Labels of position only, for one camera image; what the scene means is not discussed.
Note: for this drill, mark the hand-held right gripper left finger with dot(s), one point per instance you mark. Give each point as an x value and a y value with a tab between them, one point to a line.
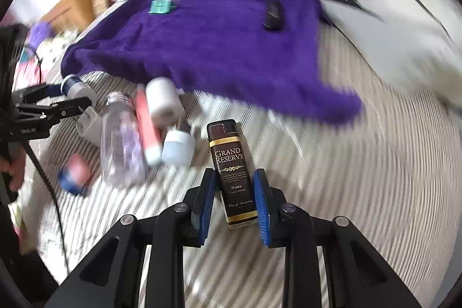
205	207

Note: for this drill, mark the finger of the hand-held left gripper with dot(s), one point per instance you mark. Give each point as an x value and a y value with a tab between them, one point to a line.
61	109
36	90

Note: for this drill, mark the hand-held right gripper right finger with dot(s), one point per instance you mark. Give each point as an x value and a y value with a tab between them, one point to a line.
261	207

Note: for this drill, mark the blue white small bottle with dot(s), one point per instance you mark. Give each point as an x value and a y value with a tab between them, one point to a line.
77	89

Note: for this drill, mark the white charger plug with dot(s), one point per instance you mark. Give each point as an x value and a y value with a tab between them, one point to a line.
90	125

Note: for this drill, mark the brown gold lighter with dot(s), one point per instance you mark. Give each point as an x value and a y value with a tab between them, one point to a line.
229	156

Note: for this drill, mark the pink blue small container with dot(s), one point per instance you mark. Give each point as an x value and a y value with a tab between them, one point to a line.
74	172

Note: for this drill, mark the light blue small jar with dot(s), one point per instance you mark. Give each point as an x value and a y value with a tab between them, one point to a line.
177	147

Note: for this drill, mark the clear plastic bottle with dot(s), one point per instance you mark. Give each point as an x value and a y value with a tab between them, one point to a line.
119	142

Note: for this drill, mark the pink tube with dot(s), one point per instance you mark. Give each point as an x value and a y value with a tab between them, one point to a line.
146	127

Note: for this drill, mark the grey shoulder bag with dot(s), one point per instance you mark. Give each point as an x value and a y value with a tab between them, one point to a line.
397	23

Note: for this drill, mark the person's left hand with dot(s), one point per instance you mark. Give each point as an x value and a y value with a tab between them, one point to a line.
14	167

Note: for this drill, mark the polka dot plush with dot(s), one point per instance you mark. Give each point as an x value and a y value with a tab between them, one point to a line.
54	48

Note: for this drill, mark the wooden furniture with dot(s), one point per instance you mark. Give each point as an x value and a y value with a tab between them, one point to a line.
72	5

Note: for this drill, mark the wicker basket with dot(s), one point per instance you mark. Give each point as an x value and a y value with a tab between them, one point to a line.
100	3

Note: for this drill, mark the purple towel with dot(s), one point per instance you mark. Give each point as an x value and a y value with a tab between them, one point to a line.
216	51

